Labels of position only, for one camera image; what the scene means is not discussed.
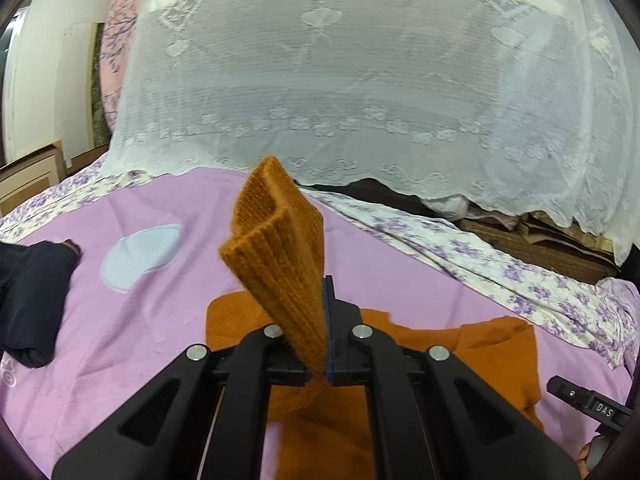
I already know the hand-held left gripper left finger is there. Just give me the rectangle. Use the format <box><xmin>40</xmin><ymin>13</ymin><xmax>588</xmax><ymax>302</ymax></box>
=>
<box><xmin>52</xmin><ymin>324</ymin><xmax>307</xmax><ymax>480</ymax></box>

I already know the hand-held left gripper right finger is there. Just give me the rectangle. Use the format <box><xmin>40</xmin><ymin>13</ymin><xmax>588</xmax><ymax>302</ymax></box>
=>
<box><xmin>323</xmin><ymin>275</ymin><xmax>582</xmax><ymax>480</ymax></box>

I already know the orange knitted sweater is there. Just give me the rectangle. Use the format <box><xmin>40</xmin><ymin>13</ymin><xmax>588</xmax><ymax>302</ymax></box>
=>
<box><xmin>206</xmin><ymin>155</ymin><xmax>546</xmax><ymax>480</ymax></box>

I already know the lilac blanket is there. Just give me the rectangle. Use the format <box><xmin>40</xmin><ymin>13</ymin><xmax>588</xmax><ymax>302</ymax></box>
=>
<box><xmin>0</xmin><ymin>167</ymin><xmax>631</xmax><ymax>480</ymax></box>

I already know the purple floral bedsheet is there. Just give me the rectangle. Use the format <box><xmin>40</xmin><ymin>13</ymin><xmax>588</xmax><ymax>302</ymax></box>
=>
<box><xmin>0</xmin><ymin>152</ymin><xmax>640</xmax><ymax>371</ymax></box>

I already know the dark brown cloth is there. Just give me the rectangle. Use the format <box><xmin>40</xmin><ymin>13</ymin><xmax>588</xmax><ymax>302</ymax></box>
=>
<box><xmin>300</xmin><ymin>177</ymin><xmax>456</xmax><ymax>220</ymax></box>

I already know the brown woven mat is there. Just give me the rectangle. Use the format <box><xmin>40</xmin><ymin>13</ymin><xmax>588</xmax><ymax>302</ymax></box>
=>
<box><xmin>457</xmin><ymin>212</ymin><xmax>621</xmax><ymax>283</ymax></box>

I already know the white cloth bundle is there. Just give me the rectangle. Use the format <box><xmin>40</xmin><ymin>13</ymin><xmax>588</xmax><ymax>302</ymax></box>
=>
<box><xmin>422</xmin><ymin>194</ymin><xmax>473</xmax><ymax>217</ymax></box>

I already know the dark navy garment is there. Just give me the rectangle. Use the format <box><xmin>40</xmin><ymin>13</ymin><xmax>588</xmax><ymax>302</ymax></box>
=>
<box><xmin>0</xmin><ymin>240</ymin><xmax>83</xmax><ymax>368</ymax></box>

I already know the white lace cover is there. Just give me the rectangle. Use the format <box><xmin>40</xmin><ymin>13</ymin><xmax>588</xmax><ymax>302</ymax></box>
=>
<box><xmin>107</xmin><ymin>0</ymin><xmax>640</xmax><ymax>267</ymax></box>

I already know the wooden furniture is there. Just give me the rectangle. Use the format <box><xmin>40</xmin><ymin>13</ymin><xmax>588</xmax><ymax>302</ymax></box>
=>
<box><xmin>0</xmin><ymin>140</ymin><xmax>108</xmax><ymax>217</ymax></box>

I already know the dark mottled board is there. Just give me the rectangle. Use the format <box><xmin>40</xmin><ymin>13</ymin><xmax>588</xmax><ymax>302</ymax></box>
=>
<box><xmin>89</xmin><ymin>22</ymin><xmax>115</xmax><ymax>147</ymax></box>

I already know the pink floral cloth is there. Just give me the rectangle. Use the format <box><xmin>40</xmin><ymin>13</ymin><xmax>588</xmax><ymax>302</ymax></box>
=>
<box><xmin>97</xmin><ymin>0</ymin><xmax>153</xmax><ymax>133</ymax></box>

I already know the window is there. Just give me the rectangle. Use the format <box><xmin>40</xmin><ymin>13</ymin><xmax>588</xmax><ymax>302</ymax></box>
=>
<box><xmin>0</xmin><ymin>7</ymin><xmax>25</xmax><ymax>161</ymax></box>

